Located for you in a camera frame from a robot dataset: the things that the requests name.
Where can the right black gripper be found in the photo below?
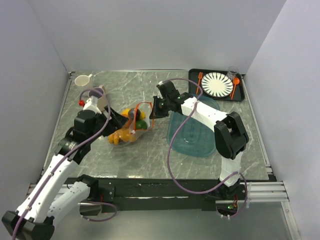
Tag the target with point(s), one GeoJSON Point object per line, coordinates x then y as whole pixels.
{"type": "Point", "coordinates": [157, 113]}

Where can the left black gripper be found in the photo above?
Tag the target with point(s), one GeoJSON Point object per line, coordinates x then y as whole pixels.
{"type": "Point", "coordinates": [117, 122]}

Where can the yellow corn cob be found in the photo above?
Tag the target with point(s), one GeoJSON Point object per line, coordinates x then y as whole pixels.
{"type": "Point", "coordinates": [125, 113]}

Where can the orange dried fruit pieces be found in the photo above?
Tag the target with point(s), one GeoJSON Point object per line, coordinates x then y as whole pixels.
{"type": "Point", "coordinates": [122, 134]}

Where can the clear zip top bag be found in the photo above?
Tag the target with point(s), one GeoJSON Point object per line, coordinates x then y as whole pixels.
{"type": "Point", "coordinates": [145, 107]}

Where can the green avocado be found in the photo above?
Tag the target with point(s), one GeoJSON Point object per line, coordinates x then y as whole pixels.
{"type": "Point", "coordinates": [141, 125]}

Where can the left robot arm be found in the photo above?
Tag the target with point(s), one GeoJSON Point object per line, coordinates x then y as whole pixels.
{"type": "Point", "coordinates": [37, 217]}

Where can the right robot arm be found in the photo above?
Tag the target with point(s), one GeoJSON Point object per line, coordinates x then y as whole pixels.
{"type": "Point", "coordinates": [231, 137]}

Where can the teal transparent food tray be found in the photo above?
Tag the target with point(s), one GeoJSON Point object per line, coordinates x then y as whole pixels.
{"type": "Point", "coordinates": [194, 139]}

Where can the beige mug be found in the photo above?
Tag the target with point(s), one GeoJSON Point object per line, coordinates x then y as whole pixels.
{"type": "Point", "coordinates": [101, 101]}

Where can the orange plastic fork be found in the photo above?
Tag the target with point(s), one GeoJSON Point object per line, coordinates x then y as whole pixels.
{"type": "Point", "coordinates": [200, 76]}

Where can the white mug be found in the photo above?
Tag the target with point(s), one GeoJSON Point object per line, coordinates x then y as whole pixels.
{"type": "Point", "coordinates": [84, 81]}

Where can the white striped plate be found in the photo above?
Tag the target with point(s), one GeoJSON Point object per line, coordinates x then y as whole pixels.
{"type": "Point", "coordinates": [217, 85]}

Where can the clear drinking glass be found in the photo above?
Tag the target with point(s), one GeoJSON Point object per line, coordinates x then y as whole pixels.
{"type": "Point", "coordinates": [232, 72]}

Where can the orange plastic spoon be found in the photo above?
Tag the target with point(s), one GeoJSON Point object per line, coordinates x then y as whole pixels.
{"type": "Point", "coordinates": [236, 81]}

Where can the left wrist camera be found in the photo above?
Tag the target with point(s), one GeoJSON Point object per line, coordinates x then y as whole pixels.
{"type": "Point", "coordinates": [90, 104]}

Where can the black base frame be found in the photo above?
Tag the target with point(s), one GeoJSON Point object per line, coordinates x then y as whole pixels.
{"type": "Point", "coordinates": [150, 194]}

